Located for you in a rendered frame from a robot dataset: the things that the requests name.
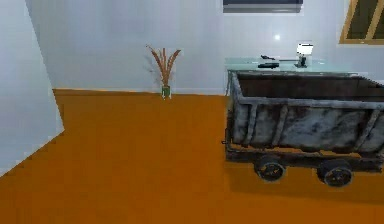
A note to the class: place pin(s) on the orange houseplant in green pot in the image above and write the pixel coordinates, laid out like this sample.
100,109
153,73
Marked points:
164,68

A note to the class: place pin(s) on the pale glass table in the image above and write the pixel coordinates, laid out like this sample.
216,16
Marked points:
246,63

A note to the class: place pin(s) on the black remote control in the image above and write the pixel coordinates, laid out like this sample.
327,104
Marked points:
268,65

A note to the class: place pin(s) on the small black pen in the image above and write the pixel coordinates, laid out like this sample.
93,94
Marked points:
266,57

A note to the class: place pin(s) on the grey rusty mine cart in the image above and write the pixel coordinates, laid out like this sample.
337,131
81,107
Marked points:
300,120

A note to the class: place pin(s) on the white shade table lamp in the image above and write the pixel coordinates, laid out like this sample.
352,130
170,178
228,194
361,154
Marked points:
304,50

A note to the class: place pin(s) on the wooden framed window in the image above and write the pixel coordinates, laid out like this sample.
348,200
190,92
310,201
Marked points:
364,20

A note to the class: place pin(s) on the grey framed wall picture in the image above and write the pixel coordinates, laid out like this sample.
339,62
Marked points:
262,5

